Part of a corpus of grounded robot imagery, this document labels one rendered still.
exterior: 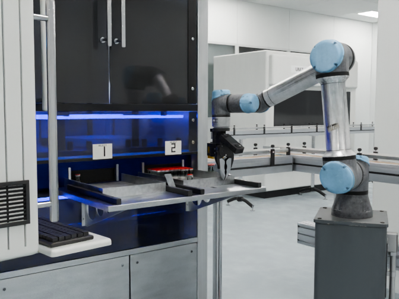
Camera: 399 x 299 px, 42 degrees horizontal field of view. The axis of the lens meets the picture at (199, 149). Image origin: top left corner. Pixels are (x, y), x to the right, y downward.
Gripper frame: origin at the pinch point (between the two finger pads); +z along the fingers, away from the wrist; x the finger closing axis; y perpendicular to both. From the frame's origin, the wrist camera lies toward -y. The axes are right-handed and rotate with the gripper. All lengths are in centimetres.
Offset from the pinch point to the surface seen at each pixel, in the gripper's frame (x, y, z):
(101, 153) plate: 42, 27, -10
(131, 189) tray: 42.7, 1.1, 1.2
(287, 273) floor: -139, 97, 90
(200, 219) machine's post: -8.1, 27.5, 22.9
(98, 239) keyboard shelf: 68, -23, 11
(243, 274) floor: -112, 113, 90
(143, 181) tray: 28.4, 16.3, 0.8
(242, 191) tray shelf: 1.9, -12.9, 4.4
